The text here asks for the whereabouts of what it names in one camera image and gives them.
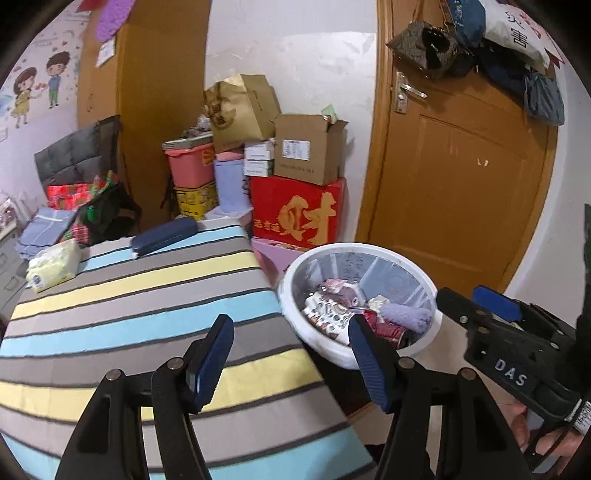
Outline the open cardboard box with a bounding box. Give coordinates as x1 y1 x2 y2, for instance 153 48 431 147
273 114 348 186

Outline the dark bag hanging on door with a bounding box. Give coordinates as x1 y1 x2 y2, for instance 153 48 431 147
387 20 476 81

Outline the grey drawer cabinet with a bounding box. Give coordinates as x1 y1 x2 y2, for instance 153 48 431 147
0 220 27 322

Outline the cartoon couple wall sticker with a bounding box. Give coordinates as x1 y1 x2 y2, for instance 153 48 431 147
10 50 70 129

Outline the white small box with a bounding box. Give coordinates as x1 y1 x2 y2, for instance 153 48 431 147
245 138 276 161
243 159 274 178

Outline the striped tablecloth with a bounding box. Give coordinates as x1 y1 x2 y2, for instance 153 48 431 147
1 221 376 479

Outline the lavender cylindrical container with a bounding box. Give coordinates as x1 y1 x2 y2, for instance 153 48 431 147
214 151 252 213

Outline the red cartoon drink can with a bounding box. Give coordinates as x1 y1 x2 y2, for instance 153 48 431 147
303 292 366 346

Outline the dark blue glasses case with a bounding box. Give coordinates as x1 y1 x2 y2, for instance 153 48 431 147
130 217 198 258

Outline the wooden wardrobe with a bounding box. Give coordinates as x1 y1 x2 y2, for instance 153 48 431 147
77 0 211 230

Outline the red soda can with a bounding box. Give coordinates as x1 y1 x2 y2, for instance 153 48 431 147
363 309 413 350

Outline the white round trash bin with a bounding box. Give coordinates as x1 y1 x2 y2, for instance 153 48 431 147
277 242 443 370

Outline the red plaid blanket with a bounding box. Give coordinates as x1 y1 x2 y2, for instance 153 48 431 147
46 170 119 211

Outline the folded blue cloth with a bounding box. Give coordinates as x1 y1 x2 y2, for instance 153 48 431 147
15 207 76 260

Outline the white printed bag on door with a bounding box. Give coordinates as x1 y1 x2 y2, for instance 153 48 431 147
480 0 565 73

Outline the dark grey quilted cushion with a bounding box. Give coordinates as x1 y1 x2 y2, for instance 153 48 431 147
34 115 120 189

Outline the black bag on chair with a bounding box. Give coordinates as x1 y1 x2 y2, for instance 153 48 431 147
78 183 142 246

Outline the purple round mat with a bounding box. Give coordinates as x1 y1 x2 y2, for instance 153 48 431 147
95 0 135 43

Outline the pink milk carton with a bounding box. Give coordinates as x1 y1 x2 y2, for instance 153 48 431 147
318 278 367 308

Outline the white small box upper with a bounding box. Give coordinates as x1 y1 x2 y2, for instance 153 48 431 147
245 138 276 161

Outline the red gift box gold character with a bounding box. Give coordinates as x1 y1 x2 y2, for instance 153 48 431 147
250 176 346 249

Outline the gold paper bag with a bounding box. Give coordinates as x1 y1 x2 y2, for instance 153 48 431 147
204 74 280 153

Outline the pink box under red box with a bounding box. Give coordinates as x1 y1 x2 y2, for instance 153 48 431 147
250 237 307 287

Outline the white foam net sleeve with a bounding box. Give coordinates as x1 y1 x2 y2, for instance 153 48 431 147
379 303 432 334

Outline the white small box lower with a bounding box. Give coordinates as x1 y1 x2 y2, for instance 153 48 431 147
243 159 274 178

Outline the person's right hand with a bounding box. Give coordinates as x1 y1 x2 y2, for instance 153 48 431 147
503 400 584 479

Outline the yellow tissue pack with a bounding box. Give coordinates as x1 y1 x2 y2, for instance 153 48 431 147
26 239 81 293

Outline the wooden door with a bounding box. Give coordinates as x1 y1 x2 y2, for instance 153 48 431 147
356 1 558 294

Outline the crumpled paper cup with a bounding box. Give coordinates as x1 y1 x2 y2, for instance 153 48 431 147
367 295 391 312

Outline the yellow patterned box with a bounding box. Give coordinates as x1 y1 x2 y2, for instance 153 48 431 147
174 181 218 220

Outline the pink plastic bin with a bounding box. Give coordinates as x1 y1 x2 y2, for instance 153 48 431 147
164 143 215 189

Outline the silver door handle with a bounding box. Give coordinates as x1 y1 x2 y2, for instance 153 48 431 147
393 71 428 114

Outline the paper note on wardrobe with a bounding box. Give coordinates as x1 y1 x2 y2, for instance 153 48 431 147
95 37 116 68

